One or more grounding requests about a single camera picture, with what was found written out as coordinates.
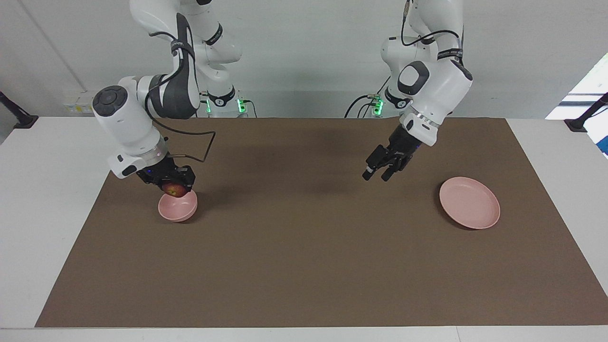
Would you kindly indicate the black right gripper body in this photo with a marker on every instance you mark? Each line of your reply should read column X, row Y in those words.
column 168, row 173

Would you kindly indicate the dark red apple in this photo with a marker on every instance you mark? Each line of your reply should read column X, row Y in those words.
column 175, row 190

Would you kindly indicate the white wall socket box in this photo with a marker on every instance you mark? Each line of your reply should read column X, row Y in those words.
column 80, row 107

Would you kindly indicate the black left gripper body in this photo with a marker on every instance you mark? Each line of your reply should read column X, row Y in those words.
column 399, row 149

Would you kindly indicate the pink bowl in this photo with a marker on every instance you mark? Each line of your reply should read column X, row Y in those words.
column 178, row 208

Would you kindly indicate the blue object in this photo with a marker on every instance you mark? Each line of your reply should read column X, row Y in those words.
column 604, row 146

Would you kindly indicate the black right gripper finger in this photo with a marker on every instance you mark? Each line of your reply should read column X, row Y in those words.
column 189, row 184
column 154, row 185

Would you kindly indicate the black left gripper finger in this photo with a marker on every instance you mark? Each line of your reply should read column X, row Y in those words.
column 373, row 168
column 393, row 170

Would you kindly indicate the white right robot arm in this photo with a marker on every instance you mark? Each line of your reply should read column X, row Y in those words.
column 128, row 123

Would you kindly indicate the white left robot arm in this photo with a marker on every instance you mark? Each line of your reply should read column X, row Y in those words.
column 437, row 90

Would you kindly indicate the black clamp stand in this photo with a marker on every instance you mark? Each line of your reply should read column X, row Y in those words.
column 577, row 124
column 21, row 121

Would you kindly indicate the pink plate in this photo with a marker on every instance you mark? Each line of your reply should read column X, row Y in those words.
column 470, row 204

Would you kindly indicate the brown table mat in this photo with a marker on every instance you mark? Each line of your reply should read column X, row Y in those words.
column 308, row 237

